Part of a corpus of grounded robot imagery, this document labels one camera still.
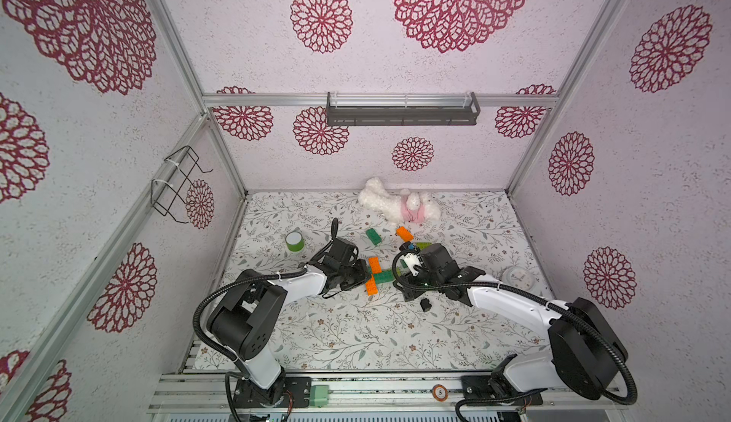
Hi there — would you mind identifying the orange lego brick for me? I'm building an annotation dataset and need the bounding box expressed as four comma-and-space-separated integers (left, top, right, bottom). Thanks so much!
395, 226, 414, 242
365, 277, 378, 296
367, 256, 382, 275

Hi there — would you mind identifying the dark green lego brick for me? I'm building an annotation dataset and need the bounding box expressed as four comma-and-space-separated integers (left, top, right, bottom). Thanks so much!
365, 228, 383, 246
373, 271, 395, 284

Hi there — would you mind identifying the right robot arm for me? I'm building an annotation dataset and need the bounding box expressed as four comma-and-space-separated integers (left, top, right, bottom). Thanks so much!
391, 242, 639, 406

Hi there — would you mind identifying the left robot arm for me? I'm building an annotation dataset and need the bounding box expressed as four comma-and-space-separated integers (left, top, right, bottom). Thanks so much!
192, 218, 371, 421

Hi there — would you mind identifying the dark green lego brick back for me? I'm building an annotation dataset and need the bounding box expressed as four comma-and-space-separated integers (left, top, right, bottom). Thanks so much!
365, 228, 383, 246

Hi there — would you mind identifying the green tape roll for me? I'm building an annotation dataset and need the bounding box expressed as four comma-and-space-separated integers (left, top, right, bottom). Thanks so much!
285, 231, 305, 253

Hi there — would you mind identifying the white pink plush toy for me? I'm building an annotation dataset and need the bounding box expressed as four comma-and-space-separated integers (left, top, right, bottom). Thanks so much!
358, 178, 442, 224

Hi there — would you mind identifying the green connector block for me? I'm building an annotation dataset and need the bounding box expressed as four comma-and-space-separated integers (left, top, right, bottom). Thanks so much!
310, 385, 330, 408

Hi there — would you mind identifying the black wall shelf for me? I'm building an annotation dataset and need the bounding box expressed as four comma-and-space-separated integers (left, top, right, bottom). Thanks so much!
326, 93, 482, 127

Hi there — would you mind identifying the black wire wall rack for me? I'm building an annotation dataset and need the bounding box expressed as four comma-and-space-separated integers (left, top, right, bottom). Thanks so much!
148, 145, 212, 224

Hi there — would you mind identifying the metal base rail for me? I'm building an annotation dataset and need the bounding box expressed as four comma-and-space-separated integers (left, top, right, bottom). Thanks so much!
147, 372, 631, 421

